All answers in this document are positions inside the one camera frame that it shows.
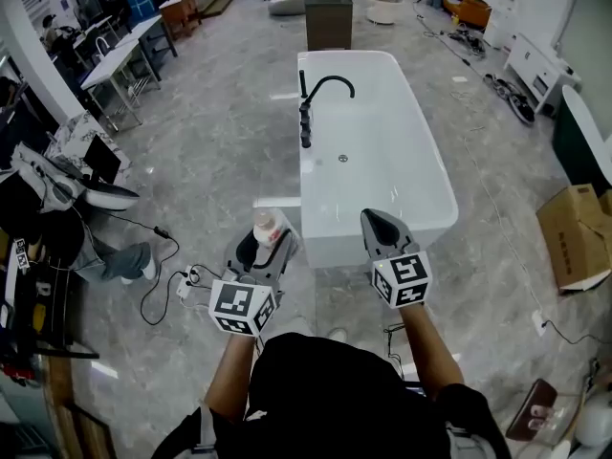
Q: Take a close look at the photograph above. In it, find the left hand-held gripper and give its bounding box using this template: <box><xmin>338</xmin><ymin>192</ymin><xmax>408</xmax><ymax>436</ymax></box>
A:
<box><xmin>208</xmin><ymin>229</ymin><xmax>294</xmax><ymax>339</ymax></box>

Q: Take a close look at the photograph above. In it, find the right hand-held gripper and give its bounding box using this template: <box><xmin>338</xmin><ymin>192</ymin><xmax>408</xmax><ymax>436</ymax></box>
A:
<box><xmin>360</xmin><ymin>208</ymin><xmax>434</xmax><ymax>310</ymax></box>

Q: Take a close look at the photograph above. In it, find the white plastic bottle red label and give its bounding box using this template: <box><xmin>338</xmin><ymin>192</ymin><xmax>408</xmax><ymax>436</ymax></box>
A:
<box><xmin>251</xmin><ymin>207</ymin><xmax>290</xmax><ymax>250</ymax></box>

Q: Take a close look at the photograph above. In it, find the white bathtub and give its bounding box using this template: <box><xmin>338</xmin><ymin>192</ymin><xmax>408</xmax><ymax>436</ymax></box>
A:
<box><xmin>295</xmin><ymin>49</ymin><xmax>460</xmax><ymax>271</ymax></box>

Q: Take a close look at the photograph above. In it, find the person's left forearm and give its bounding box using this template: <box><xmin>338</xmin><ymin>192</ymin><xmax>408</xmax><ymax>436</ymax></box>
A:
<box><xmin>204</xmin><ymin>330</ymin><xmax>258</xmax><ymax>426</ymax></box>

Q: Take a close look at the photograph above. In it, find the person's right forearm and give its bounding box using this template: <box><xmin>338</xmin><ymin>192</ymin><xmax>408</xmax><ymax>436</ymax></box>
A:
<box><xmin>399</xmin><ymin>300</ymin><xmax>466</xmax><ymax>402</ymax></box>

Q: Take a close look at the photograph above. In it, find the black bathtub faucet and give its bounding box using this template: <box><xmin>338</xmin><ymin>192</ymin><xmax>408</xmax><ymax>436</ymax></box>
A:
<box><xmin>297</xmin><ymin>69</ymin><xmax>357</xmax><ymax>150</ymax></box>

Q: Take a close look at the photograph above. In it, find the dark green bathtub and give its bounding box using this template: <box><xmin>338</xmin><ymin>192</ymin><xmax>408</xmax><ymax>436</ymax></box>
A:
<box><xmin>551</xmin><ymin>83</ymin><xmax>612</xmax><ymax>199</ymax></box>

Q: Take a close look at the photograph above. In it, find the white power strip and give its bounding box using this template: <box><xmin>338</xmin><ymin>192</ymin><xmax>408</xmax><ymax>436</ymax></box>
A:
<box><xmin>174</xmin><ymin>264</ymin><xmax>201</xmax><ymax>300</ymax></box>

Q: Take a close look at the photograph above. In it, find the white oval device base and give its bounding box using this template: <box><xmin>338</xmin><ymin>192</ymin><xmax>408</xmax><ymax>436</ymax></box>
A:
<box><xmin>81</xmin><ymin>181</ymin><xmax>142</xmax><ymax>212</ymax></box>

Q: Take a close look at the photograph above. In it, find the person's black shirt torso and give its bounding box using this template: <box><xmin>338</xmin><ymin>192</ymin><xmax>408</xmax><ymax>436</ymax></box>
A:
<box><xmin>151</xmin><ymin>331</ymin><xmax>514</xmax><ymax>459</ymax></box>

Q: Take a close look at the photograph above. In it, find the black computer monitor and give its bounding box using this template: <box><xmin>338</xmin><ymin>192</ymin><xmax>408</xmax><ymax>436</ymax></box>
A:
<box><xmin>82</xmin><ymin>134</ymin><xmax>122</xmax><ymax>186</ymax></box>

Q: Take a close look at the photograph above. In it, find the brown cardboard box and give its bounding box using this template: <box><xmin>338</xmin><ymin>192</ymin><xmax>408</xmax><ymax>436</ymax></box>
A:
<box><xmin>535</xmin><ymin>183</ymin><xmax>612</xmax><ymax>296</ymax></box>

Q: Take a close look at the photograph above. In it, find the dark vanity cabinet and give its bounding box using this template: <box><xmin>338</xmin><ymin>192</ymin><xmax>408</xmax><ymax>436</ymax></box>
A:
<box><xmin>303</xmin><ymin>0</ymin><xmax>355</xmax><ymax>52</ymax></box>

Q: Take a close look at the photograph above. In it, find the white cabinet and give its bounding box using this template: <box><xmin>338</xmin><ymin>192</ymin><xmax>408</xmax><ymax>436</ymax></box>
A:
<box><xmin>503</xmin><ymin>31</ymin><xmax>583</xmax><ymax>115</ymax></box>

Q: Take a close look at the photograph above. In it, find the brown leather case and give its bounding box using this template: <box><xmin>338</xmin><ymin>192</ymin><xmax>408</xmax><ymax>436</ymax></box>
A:
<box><xmin>505</xmin><ymin>378</ymin><xmax>559</xmax><ymax>445</ymax></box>

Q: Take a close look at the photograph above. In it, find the orange sofa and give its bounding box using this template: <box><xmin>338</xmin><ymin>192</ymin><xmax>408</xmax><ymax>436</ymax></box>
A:
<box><xmin>442</xmin><ymin>0</ymin><xmax>493</xmax><ymax>32</ymax></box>

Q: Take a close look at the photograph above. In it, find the white long table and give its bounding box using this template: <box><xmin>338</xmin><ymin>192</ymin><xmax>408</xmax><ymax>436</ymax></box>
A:
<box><xmin>79</xmin><ymin>13</ymin><xmax>179</xmax><ymax>134</ymax></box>

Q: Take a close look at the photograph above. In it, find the beige beanbag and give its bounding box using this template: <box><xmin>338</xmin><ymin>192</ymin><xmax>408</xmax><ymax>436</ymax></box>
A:
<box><xmin>267</xmin><ymin>0</ymin><xmax>307</xmax><ymax>17</ymax></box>

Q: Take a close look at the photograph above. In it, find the brown wooden cabinet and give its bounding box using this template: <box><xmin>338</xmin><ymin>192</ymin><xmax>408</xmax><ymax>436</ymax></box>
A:
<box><xmin>158</xmin><ymin>0</ymin><xmax>203</xmax><ymax>42</ymax></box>

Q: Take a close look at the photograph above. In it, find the black power cable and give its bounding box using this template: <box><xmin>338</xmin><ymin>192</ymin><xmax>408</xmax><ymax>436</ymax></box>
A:
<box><xmin>95</xmin><ymin>208</ymin><xmax>226</xmax><ymax>327</ymax></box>

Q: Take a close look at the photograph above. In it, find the pile of black cables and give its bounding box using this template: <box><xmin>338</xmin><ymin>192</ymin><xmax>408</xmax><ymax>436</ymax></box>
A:
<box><xmin>481</xmin><ymin>72</ymin><xmax>536</xmax><ymax>127</ymax></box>

